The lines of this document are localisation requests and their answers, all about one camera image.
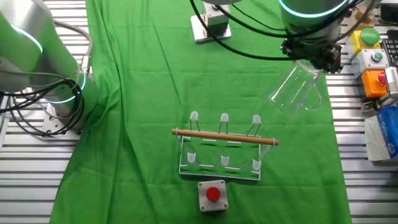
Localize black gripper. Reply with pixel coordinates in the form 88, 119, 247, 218
279, 36, 343, 75

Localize clear glass cup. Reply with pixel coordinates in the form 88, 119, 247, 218
262, 60, 324, 118

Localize yellow box green mushroom button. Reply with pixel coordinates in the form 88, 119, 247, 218
345, 27, 382, 60

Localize grey box green button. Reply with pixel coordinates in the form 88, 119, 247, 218
351, 48, 391, 78

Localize orange box red button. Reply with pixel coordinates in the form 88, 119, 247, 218
360, 68, 389, 99

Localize wooden blocks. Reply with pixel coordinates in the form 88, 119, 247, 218
346, 6, 376, 32

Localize silver metal clamp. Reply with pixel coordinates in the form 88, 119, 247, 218
360, 93, 394, 113

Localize black keyboard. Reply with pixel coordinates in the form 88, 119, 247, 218
381, 39, 398, 68

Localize black rectangular device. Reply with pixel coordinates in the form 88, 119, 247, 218
378, 3, 398, 26

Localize blue tissue pack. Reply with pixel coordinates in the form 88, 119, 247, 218
364, 114, 389, 162
375, 105, 398, 160

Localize grey button box on plate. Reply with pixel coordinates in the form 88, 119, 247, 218
190, 2, 233, 43

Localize white box big red button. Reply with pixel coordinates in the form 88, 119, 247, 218
197, 179, 229, 213

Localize green cloth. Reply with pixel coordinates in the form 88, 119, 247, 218
49, 0, 354, 224

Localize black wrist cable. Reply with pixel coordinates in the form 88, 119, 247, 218
189, 0, 377, 62

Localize white wire cup rack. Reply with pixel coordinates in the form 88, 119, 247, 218
171, 111, 280, 182

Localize grey robot conduit hose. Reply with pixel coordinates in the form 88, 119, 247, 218
52, 19, 94, 75

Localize black base cable bundle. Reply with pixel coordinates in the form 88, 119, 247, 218
0, 76, 88, 136

